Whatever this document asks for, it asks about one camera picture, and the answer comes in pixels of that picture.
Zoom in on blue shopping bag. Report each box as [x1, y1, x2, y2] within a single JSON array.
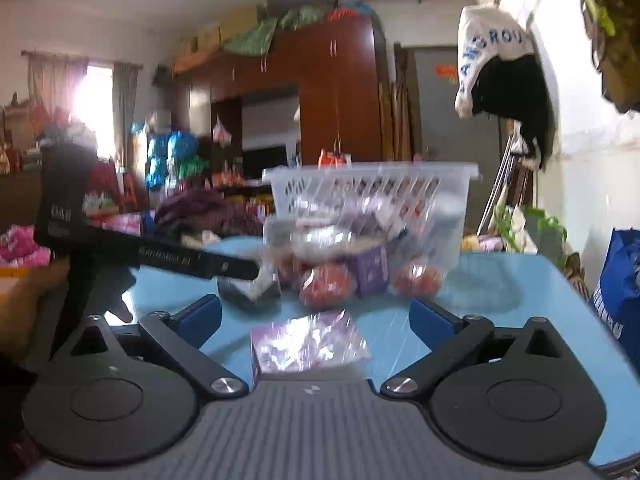
[[589, 227, 640, 361]]

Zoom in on dark red wooden wardrobe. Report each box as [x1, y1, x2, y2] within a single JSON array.
[[172, 12, 396, 191]]

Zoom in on folded metal rack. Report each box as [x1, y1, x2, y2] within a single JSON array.
[[477, 130, 521, 236]]

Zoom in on green shopping bag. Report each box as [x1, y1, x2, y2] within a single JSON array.
[[522, 207, 568, 266]]

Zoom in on red round packet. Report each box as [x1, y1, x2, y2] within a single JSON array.
[[300, 262, 357, 311], [395, 259, 443, 297]]

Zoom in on purple plastic-wrapped packet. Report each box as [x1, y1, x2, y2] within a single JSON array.
[[250, 310, 372, 377]]

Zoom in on small cardboard box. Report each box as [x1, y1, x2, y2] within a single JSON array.
[[180, 25, 221, 56]]

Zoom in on black television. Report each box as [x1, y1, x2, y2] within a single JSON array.
[[242, 146, 291, 181]]

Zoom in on black hanging garment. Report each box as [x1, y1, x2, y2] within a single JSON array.
[[475, 55, 556, 171]]

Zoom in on pile of dark clothes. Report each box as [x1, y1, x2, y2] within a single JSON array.
[[152, 187, 261, 241]]

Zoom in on large cardboard box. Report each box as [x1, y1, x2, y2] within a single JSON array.
[[220, 5, 261, 41]]

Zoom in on wooden planks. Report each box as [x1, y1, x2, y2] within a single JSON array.
[[378, 80, 411, 161]]

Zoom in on red white plastic bag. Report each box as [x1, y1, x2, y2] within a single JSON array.
[[318, 149, 351, 168]]

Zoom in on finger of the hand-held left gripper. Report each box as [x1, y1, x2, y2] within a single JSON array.
[[97, 225, 262, 282]]

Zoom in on clear plastic bag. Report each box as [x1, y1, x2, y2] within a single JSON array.
[[264, 212, 401, 263]]

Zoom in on person's left hand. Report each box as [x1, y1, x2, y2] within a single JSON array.
[[0, 260, 71, 361]]

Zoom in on white lettered hoodie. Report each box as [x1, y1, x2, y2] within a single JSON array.
[[454, 4, 536, 120]]

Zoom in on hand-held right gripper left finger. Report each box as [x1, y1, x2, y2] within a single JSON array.
[[50, 294, 249, 401]]

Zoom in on black packet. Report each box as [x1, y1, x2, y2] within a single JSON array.
[[217, 257, 282, 313]]

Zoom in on pink bedding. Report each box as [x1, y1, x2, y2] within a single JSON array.
[[0, 225, 51, 266]]

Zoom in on grey window curtain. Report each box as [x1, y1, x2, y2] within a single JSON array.
[[112, 62, 139, 161], [25, 52, 88, 126]]

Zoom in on yellow-green strap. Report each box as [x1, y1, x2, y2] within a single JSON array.
[[580, 0, 618, 68]]

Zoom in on purple box in plastic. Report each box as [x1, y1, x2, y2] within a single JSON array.
[[352, 245, 392, 299]]

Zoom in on green cloth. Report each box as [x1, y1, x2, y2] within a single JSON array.
[[222, 5, 321, 56]]

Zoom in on green plastic bag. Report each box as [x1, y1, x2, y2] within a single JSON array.
[[180, 157, 208, 181]]

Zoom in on blue plastic bag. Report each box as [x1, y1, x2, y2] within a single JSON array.
[[145, 130, 201, 188]]

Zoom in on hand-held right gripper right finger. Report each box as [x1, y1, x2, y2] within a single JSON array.
[[380, 299, 581, 401]]

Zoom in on white plastic lattice basket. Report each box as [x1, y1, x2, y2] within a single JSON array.
[[262, 161, 480, 271]]

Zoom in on grey door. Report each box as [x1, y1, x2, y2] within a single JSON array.
[[402, 46, 501, 171]]

